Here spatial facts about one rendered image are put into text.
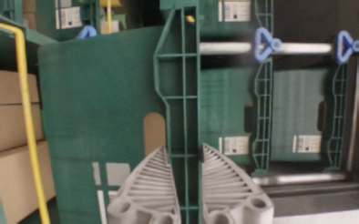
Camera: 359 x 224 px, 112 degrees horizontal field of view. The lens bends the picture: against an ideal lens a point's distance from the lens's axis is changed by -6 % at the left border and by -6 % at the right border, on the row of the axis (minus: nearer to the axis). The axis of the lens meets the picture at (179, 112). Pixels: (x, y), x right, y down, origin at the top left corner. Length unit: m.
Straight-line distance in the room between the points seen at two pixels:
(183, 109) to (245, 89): 0.35
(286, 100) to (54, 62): 0.62
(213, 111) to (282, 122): 0.25
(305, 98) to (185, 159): 0.53
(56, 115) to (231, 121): 0.45
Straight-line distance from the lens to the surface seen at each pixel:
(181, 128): 0.19
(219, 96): 0.48
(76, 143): 0.26
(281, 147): 0.61
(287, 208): 0.51
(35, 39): 0.36
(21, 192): 0.43
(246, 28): 0.55
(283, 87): 0.59
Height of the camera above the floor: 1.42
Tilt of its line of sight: level
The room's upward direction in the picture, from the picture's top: 88 degrees clockwise
